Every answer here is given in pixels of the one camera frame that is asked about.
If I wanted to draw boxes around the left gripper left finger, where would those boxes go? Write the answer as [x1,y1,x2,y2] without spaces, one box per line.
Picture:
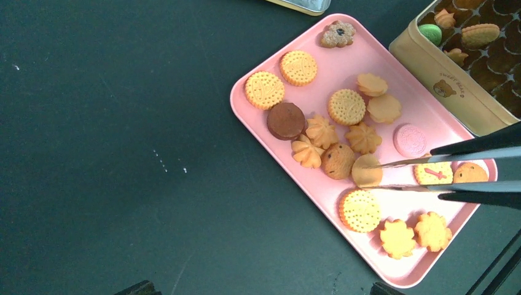
[114,280,162,295]

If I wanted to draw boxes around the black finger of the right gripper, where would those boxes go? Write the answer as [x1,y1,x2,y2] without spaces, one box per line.
[438,191,520,210]
[430,122,521,155]

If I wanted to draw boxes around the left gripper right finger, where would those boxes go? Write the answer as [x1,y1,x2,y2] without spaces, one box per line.
[369,281,403,295]

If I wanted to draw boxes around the metal tongs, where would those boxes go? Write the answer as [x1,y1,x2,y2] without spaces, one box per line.
[371,146,520,192]

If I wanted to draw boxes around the gold cookie tin box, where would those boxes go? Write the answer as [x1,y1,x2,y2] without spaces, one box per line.
[389,1,520,136]

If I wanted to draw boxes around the green round cookie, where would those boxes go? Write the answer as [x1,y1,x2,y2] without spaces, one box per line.
[418,24,442,46]

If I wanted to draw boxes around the pink plastic tray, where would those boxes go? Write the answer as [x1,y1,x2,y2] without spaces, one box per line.
[230,14,472,288]

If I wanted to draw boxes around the brown chip cookie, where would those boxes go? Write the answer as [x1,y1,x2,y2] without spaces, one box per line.
[453,162,489,183]
[321,143,356,180]

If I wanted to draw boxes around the beige flower cookie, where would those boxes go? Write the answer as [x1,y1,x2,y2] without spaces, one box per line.
[414,211,453,252]
[380,219,417,260]
[367,94,402,124]

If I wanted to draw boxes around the yellow cookie red mark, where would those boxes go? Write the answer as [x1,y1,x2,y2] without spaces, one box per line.
[413,162,453,185]

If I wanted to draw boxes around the yellow dotted cookie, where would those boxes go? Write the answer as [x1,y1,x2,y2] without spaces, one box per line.
[339,189,381,233]

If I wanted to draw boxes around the swirl cookie in tin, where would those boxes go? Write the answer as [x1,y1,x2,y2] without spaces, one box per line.
[443,48,469,67]

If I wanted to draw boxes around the pale pink cookie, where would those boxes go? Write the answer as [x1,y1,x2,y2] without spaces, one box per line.
[393,124,427,158]

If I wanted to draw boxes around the yellow sandwich cookie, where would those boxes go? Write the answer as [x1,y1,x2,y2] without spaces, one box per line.
[461,23,501,49]

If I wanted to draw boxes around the beige round cookie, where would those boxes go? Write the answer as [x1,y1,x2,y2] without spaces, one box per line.
[356,73,388,97]
[351,154,383,187]

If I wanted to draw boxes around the orange swirl cookie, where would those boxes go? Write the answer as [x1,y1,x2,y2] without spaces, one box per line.
[291,134,325,168]
[305,114,339,149]
[344,122,382,155]

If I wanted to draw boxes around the dark chocolate cookie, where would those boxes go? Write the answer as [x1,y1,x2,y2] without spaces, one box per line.
[267,102,307,140]

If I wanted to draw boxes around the brown flower cookie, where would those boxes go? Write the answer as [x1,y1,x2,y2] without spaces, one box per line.
[320,20,356,49]

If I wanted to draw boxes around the clear plastic lid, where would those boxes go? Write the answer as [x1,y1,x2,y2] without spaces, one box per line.
[267,0,331,16]

